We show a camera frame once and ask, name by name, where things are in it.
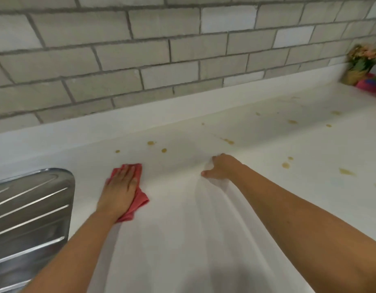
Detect pink cloth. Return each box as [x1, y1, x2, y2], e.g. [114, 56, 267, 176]
[106, 163, 150, 223]

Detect pink flowers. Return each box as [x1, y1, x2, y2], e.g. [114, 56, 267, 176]
[340, 44, 376, 86]

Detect grey metal object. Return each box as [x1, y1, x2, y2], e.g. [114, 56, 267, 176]
[0, 167, 76, 293]

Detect pink plastic basket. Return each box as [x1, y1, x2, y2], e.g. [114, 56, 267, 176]
[355, 73, 376, 100]

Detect white countertop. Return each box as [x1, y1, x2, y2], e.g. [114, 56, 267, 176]
[0, 62, 376, 293]

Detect person's right forearm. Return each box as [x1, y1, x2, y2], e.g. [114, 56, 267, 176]
[232, 164, 376, 293]

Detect person's left hand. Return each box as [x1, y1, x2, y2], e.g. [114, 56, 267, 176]
[96, 164, 138, 222]

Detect person's left forearm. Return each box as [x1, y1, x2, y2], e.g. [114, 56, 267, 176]
[20, 210, 120, 293]

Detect person's right hand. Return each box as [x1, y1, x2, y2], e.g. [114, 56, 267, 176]
[201, 153, 247, 182]

